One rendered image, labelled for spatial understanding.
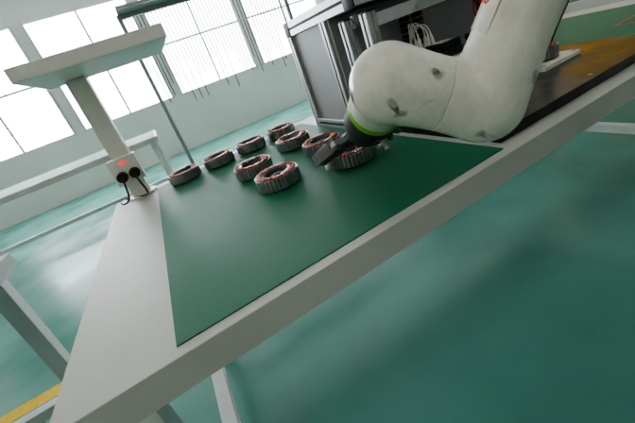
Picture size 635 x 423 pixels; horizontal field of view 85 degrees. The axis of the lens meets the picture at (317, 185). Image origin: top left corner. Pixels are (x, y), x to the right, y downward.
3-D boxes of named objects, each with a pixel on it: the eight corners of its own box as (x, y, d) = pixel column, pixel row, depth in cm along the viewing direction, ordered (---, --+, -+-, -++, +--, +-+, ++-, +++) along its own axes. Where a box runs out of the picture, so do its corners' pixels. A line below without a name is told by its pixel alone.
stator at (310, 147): (299, 160, 97) (294, 148, 96) (316, 145, 106) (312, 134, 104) (334, 155, 91) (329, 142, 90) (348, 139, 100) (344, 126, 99)
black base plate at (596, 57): (677, 38, 85) (677, 27, 84) (501, 143, 65) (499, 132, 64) (504, 59, 126) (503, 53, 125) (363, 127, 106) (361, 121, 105)
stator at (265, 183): (252, 198, 82) (246, 185, 81) (267, 178, 92) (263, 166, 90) (295, 189, 78) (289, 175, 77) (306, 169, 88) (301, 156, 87)
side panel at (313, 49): (364, 126, 107) (332, 18, 96) (356, 130, 106) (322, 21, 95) (323, 123, 132) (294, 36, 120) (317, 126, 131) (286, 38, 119)
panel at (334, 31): (505, 52, 125) (493, -39, 114) (358, 123, 105) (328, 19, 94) (502, 53, 126) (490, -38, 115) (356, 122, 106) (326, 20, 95)
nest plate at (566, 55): (581, 53, 93) (580, 48, 92) (545, 72, 88) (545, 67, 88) (526, 59, 106) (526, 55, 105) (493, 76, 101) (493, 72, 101)
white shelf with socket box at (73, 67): (232, 176, 107) (161, 22, 91) (111, 233, 96) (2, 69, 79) (214, 160, 138) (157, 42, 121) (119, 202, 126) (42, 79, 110)
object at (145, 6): (336, 124, 450) (283, -41, 380) (203, 186, 393) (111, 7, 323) (319, 122, 494) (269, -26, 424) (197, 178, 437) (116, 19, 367)
